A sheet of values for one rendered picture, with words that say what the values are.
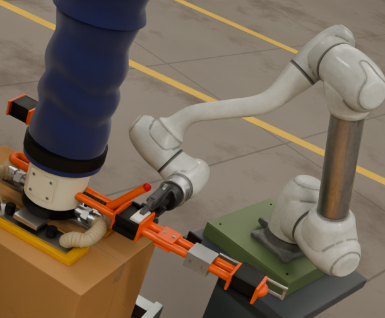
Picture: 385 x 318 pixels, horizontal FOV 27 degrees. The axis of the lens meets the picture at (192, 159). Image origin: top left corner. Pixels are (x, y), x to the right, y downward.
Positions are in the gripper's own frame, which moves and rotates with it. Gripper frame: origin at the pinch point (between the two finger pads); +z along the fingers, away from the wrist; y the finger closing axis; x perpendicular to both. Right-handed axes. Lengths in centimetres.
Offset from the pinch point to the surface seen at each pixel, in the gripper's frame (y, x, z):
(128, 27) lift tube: -52, 16, 4
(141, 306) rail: 50, 0, -29
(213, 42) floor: 113, 138, -447
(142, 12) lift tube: -54, 16, -2
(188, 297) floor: 110, 6, -122
